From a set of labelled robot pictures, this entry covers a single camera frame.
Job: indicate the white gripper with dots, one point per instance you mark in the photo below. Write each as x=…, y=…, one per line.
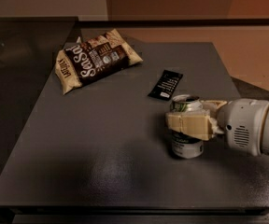
x=242, y=124

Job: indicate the silver 7up soda can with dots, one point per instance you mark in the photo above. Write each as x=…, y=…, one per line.
x=182, y=145

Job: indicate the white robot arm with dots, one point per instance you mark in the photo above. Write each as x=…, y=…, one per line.
x=243, y=122

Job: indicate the black snack bar wrapper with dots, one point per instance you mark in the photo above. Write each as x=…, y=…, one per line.
x=166, y=85

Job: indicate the brown sea salt chip bag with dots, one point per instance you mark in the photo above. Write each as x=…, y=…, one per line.
x=87, y=62

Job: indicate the dark side table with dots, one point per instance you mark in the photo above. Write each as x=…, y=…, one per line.
x=27, y=52

